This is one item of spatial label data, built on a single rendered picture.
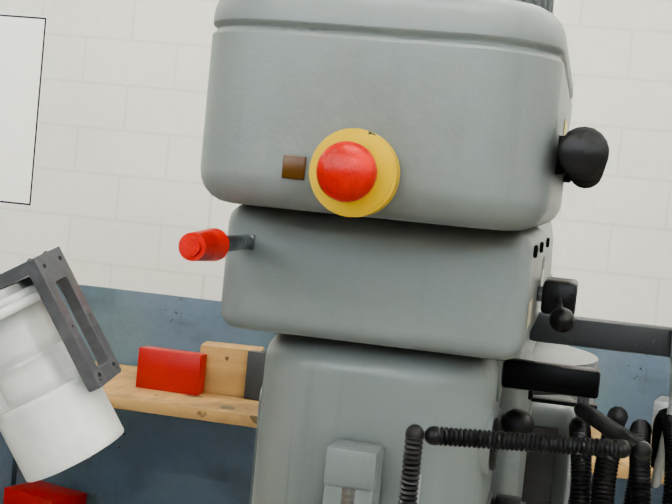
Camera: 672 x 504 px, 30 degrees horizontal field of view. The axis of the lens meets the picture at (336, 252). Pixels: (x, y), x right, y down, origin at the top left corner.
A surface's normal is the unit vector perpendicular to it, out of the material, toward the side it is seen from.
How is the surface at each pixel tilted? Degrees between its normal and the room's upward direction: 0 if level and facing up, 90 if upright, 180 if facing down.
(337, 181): 94
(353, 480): 90
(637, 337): 90
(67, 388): 73
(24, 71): 90
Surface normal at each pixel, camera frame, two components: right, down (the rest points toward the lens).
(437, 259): -0.20, 0.04
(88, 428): 0.58, -0.19
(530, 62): 0.47, 0.09
